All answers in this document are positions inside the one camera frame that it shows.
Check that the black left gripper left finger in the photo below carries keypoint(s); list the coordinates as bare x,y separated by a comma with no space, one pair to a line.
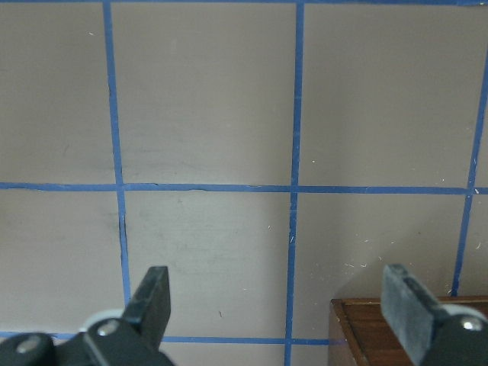
130,339

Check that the dark brown wooden cabinet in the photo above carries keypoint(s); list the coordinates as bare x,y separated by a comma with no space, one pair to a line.
359,334

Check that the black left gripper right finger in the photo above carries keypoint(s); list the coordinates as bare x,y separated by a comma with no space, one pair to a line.
431,332

